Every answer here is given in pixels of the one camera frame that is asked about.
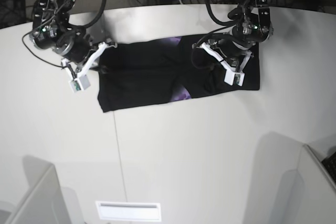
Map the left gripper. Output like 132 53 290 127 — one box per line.
194 39 256 73

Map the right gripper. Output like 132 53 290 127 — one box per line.
54 34 117 79

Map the black T-shirt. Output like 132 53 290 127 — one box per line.
98 35 260 112

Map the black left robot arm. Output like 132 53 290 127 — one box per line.
191 0 272 72

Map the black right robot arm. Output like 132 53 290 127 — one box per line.
23 0 117 79

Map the black keyboard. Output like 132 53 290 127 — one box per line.
322 153 336 182

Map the white partition panel left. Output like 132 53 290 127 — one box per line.
5 165 72 224

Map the white partition panel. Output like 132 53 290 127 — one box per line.
5 165 72 224
294 145 335 224

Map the white partition panel right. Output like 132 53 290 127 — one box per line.
294 145 335 224

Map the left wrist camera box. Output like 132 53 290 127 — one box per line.
224 70 245 87

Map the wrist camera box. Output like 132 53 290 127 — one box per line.
224 70 245 87
69 75 91 93

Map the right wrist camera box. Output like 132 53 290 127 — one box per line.
69 75 91 93

